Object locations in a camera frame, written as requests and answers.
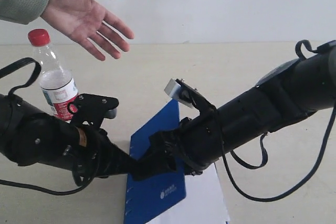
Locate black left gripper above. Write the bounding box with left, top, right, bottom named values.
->
left=55, top=93, right=178, bottom=181

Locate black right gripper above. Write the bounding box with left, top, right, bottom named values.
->
left=139, top=79, right=226, bottom=176

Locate blue ring binder notebook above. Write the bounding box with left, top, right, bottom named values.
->
left=123, top=100, right=186, bottom=223

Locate clear water bottle red label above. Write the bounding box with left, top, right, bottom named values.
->
left=28, top=28, right=79, bottom=121

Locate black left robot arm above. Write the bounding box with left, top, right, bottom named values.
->
left=1, top=93, right=184, bottom=181

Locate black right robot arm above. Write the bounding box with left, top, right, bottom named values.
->
left=141, top=45, right=335, bottom=173

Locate person's open bare hand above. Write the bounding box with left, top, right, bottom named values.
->
left=41, top=0, right=134, bottom=61

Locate white paper sheet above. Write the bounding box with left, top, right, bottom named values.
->
left=149, top=164, right=230, bottom=224

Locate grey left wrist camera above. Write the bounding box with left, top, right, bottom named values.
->
left=104, top=107, right=117, bottom=120

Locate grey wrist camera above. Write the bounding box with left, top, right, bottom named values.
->
left=104, top=107, right=117, bottom=120
left=164, top=79, right=194, bottom=108

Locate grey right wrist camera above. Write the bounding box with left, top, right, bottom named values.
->
left=164, top=79, right=194, bottom=108

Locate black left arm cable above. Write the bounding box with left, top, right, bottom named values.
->
left=0, top=57, right=100, bottom=196

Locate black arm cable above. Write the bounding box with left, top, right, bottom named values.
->
left=0, top=57, right=100, bottom=196
left=222, top=39, right=336, bottom=202

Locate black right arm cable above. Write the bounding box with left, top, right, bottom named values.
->
left=222, top=39, right=336, bottom=202

